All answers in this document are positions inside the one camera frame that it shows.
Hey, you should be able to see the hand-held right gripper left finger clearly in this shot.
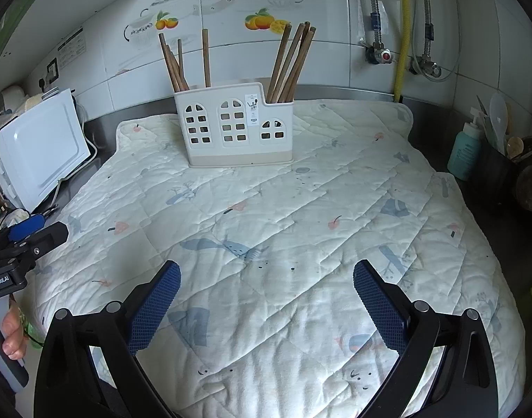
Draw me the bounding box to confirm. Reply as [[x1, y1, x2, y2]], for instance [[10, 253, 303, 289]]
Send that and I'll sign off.
[[34, 260, 182, 418]]

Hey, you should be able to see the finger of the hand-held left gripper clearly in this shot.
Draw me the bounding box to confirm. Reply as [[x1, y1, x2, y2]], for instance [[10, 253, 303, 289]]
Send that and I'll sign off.
[[17, 221, 70, 257], [7, 215, 46, 243]]

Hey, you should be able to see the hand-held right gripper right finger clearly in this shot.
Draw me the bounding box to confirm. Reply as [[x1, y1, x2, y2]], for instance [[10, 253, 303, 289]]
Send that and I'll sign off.
[[352, 260, 500, 418]]

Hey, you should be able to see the cream house-shaped utensil holder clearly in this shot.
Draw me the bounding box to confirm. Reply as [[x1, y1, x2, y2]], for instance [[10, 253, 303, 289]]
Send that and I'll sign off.
[[174, 80, 295, 169]]

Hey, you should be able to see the person's left hand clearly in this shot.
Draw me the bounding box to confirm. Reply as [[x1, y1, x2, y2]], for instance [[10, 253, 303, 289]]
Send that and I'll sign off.
[[1, 301, 31, 361]]

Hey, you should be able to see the floral printed cloth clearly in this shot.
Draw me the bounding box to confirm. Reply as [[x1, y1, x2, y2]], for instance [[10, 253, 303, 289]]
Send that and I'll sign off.
[[20, 309, 45, 350]]

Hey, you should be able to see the white toaster oven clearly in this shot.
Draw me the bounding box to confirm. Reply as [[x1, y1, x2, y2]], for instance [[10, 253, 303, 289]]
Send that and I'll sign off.
[[0, 88, 91, 212]]

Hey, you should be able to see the white quilted printed mat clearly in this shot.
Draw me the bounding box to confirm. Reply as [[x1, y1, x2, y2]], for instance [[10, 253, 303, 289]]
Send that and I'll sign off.
[[20, 101, 517, 418]]

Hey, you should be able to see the black utensil cup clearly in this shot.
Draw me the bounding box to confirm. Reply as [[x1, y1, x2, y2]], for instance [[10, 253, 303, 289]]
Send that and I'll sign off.
[[469, 139, 518, 204]]

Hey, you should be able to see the teal pump bottle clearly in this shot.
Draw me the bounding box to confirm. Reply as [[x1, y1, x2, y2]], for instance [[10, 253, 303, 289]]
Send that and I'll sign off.
[[448, 111, 485, 180]]

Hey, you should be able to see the wooden spoon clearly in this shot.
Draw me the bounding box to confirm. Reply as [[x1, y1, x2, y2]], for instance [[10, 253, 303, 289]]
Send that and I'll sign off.
[[506, 136, 525, 160]]

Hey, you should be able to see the white rice paddle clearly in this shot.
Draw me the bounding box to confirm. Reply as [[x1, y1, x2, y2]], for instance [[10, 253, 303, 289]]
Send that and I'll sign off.
[[489, 92, 509, 149]]

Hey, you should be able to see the metal angle valve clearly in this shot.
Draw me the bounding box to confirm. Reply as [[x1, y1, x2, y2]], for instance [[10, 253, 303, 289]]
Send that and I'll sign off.
[[408, 56, 442, 79]]

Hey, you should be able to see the metal valve with red button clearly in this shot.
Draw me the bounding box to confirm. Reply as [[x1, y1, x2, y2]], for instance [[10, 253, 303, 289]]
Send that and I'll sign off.
[[364, 44, 394, 67]]

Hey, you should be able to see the yellow gas pipe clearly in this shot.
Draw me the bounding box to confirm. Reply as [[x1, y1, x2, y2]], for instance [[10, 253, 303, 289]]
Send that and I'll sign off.
[[394, 0, 413, 102]]

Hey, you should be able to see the white oven power cable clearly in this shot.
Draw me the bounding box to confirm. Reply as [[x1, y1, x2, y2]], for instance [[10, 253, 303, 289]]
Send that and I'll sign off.
[[72, 96, 98, 171]]

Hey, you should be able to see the white wall label sticker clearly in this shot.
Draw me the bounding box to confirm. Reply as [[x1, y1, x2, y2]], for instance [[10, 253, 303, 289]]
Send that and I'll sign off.
[[57, 27, 85, 69]]

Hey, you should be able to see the braided metal hose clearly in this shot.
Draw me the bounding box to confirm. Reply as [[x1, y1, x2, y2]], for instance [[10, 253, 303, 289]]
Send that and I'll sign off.
[[416, 0, 435, 59], [365, 0, 382, 48]]

